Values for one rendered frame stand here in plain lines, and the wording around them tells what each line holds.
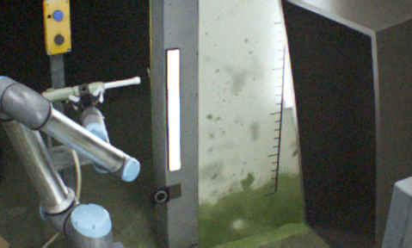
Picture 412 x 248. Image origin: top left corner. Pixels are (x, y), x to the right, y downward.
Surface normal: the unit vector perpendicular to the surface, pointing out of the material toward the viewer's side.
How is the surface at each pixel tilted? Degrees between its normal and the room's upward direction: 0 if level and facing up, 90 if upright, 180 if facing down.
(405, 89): 90
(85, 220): 5
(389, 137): 90
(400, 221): 90
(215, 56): 90
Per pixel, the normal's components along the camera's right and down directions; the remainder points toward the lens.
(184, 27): 0.43, 0.38
